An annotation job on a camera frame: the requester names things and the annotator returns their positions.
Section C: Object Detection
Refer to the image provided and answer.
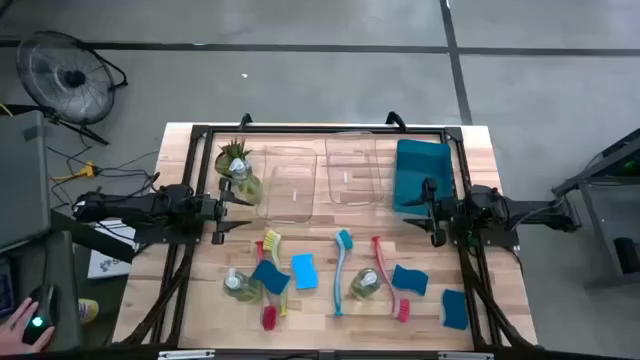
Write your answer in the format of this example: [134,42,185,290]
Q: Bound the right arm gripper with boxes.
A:
[399,177,470,248]

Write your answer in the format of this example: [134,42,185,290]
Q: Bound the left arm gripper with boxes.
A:
[199,178,256,245]

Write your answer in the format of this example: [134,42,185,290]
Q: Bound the clear yellow-green soap bottle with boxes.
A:
[227,157,264,206]
[222,267,264,305]
[349,267,384,302]

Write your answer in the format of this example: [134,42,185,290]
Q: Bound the yellow-green dish brush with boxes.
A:
[262,228,290,317]

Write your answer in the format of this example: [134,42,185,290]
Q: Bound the blue two-layer sponge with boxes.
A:
[251,259,292,296]
[290,253,320,291]
[439,288,470,331]
[391,263,430,297]

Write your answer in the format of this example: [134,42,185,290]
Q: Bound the red dish brush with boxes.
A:
[370,235,412,324]
[254,239,279,332]

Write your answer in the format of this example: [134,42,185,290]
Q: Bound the blue dish brush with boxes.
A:
[333,228,355,317]

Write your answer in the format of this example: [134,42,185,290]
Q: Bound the teal plastic tray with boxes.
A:
[392,138,456,217]

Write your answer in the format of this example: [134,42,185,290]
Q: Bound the clear plastic bin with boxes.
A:
[324,130,385,207]
[257,144,319,224]

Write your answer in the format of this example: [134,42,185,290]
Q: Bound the small potted succulent plant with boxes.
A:
[214,137,254,176]

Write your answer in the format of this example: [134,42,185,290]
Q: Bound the white printed paper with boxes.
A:
[87,219,139,280]

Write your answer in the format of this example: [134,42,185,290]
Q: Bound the black diagonal desk bar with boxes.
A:
[49,209,136,264]

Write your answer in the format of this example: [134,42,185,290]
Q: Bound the yellow power plug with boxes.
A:
[52,160,99,182]

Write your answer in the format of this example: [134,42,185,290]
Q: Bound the person's yellow shoe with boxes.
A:
[77,298,100,325]

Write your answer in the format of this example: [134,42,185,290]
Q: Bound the black desk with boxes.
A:
[0,229,84,354]

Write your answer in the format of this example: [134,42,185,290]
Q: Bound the grey metal cart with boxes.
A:
[552,128,640,289]

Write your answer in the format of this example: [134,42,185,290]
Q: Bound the black computer mouse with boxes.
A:
[22,284,56,346]

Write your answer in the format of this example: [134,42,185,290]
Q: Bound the grey desk top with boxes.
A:
[0,109,51,251]

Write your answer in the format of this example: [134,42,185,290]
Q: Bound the black floor fan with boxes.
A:
[14,29,129,146]

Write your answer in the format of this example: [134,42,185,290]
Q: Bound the dark keyboard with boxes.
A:
[0,257,19,319]

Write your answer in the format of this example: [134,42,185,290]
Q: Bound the person's hand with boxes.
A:
[0,298,56,356]

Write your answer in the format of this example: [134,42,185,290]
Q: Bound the black floor cables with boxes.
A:
[47,144,161,211]

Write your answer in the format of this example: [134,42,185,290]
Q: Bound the silver metal bracket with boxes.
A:
[158,349,216,360]
[438,351,495,360]

